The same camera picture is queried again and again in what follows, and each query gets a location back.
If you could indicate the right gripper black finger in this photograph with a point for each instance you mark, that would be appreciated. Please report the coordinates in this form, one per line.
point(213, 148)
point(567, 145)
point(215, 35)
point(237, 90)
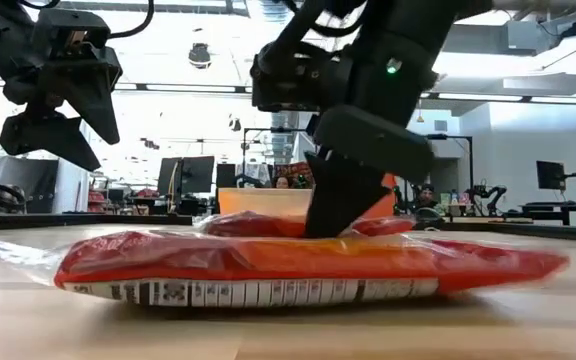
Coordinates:
point(340, 200)

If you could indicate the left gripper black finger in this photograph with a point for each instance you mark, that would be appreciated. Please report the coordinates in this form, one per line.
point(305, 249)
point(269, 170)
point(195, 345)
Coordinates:
point(95, 105)
point(43, 135)

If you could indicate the black monitor on arm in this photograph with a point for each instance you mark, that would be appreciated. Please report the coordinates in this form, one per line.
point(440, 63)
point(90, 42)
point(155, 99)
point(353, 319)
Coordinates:
point(550, 175)

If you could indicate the small black robot arm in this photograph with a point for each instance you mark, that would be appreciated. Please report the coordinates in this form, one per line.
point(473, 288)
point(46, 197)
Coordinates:
point(488, 192)

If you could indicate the red plastic basket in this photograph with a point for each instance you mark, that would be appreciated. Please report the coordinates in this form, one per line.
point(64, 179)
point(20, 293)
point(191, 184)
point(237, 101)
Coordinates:
point(385, 205)

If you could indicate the black partition panel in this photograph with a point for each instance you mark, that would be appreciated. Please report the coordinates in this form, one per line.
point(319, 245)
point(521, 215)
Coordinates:
point(33, 185)

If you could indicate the person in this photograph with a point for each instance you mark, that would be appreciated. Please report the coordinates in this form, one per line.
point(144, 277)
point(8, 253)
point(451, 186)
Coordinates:
point(425, 192)
point(282, 182)

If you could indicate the white building column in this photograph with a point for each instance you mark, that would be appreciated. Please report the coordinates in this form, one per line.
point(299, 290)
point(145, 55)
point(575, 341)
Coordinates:
point(75, 190)

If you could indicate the orange translucent plastic basket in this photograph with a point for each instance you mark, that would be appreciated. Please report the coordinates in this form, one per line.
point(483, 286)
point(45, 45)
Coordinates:
point(263, 202)

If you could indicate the long ceiling light strip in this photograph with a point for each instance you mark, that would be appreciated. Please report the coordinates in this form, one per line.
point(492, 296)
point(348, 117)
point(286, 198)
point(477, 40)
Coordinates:
point(478, 96)

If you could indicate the black computer monitor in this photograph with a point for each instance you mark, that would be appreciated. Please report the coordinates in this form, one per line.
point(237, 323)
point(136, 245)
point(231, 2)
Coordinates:
point(188, 175)

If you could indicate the black computer tower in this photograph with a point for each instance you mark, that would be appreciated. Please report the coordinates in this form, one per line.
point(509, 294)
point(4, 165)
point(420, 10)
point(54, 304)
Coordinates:
point(225, 175)

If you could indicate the black desk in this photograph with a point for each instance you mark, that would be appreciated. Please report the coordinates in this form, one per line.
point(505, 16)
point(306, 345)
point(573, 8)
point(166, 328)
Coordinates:
point(563, 207)

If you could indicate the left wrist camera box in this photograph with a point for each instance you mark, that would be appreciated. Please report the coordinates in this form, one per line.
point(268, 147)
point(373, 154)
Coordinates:
point(68, 25)

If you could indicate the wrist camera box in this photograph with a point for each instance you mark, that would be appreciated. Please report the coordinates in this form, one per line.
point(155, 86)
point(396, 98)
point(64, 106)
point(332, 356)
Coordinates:
point(68, 25)
point(288, 85)

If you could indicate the large black frame stand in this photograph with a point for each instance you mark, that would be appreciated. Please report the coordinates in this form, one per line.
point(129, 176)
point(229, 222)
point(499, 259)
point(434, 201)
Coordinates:
point(453, 136)

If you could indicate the silver ventilation duct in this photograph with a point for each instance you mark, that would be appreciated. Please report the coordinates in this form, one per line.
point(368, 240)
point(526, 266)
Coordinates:
point(283, 130)

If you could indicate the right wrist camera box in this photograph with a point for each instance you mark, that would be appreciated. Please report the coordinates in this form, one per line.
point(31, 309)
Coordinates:
point(288, 85)

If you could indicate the black ceiling camera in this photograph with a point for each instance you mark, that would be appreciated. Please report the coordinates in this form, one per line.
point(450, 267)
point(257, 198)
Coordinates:
point(200, 55)

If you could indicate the black table edge rail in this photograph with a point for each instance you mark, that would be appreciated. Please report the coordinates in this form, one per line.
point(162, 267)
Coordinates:
point(543, 232)

